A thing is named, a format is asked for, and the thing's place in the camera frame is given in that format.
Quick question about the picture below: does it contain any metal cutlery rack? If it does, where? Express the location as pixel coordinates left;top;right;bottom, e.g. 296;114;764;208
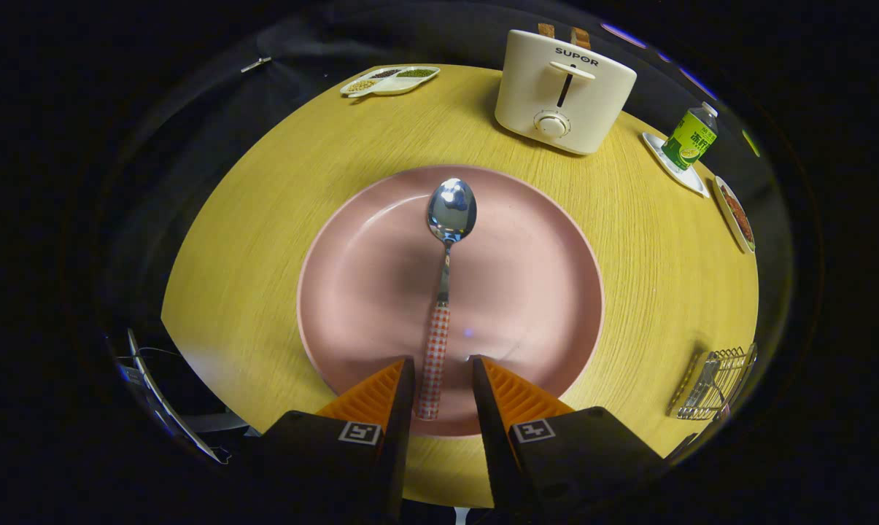
667;343;759;421

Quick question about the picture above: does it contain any spoon with red checked handle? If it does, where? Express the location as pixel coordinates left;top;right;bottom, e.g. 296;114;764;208
417;177;478;421

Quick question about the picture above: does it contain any pink round plate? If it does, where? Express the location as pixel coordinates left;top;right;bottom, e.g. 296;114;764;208
296;165;605;438

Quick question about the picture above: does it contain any brown fried meat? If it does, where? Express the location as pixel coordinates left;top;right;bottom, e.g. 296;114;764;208
720;184;754;245

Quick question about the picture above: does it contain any green label drink bottle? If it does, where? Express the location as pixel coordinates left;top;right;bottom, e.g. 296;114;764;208
661;101;719;171

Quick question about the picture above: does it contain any white toaster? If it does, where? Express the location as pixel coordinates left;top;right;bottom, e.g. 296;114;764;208
494;29;638;156

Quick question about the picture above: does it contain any white divided condiment dish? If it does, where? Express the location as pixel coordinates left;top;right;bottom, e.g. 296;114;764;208
340;66;441;98

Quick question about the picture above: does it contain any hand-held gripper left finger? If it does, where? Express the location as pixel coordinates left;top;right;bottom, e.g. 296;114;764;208
253;355;417;522

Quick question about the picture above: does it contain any white food plate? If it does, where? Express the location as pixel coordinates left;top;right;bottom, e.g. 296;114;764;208
712;175;757;254

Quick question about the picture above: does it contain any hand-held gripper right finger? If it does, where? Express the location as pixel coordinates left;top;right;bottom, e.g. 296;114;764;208
471;354;666;522

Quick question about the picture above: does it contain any white square coaster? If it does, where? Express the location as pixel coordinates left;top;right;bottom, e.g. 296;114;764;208
641;131;711;199

